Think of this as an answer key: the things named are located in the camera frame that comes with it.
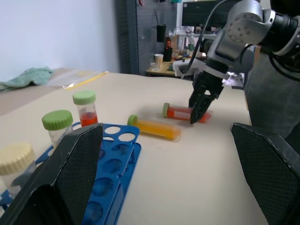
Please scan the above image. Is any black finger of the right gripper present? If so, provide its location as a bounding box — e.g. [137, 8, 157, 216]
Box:
[188, 85, 207, 109]
[189, 93, 218, 125]

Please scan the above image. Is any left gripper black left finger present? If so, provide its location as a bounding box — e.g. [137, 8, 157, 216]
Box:
[0, 122, 104, 225]

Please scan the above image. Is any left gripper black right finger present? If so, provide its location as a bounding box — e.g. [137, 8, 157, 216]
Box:
[230, 122, 300, 225]

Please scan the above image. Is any red test tube green cap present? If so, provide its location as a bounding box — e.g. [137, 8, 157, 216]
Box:
[72, 90, 99, 128]
[163, 102, 213, 124]

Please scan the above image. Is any clear test tube cream cap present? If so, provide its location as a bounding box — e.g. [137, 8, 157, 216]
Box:
[0, 142, 37, 198]

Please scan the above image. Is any yellow test tube green cap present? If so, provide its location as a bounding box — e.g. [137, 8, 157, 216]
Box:
[127, 114, 182, 142]

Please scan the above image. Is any blue test tube rack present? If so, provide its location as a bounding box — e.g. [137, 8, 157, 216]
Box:
[0, 121, 143, 225]

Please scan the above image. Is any clear test tube green cap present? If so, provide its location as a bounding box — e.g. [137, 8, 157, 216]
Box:
[41, 110, 74, 150]

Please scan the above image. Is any wooden desk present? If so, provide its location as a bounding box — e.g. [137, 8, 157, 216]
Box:
[145, 55, 195, 78]

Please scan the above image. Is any black bottle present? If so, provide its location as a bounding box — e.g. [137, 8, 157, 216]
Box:
[163, 37, 174, 62]

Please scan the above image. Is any white paper cup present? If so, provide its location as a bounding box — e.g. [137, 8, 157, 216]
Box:
[154, 53, 165, 71]

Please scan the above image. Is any grey robot torso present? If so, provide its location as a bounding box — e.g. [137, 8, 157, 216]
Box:
[243, 44, 300, 147]

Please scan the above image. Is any black pen holder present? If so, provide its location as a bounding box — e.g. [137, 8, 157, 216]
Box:
[154, 9, 167, 43]

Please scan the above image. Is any computer monitor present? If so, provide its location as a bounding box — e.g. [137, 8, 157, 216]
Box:
[182, 0, 226, 28]

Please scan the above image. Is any grey pegboard panel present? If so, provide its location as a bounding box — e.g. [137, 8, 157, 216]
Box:
[116, 0, 184, 76]

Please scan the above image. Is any clear plastic bag yellow strip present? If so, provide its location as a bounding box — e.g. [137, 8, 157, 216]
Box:
[50, 69, 109, 91]

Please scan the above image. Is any green towel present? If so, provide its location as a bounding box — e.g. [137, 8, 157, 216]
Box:
[0, 66, 54, 92]

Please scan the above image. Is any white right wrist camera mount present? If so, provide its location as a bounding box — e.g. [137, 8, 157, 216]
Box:
[172, 58, 245, 90]

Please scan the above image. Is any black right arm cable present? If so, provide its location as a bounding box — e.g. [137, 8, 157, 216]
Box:
[186, 0, 222, 73]

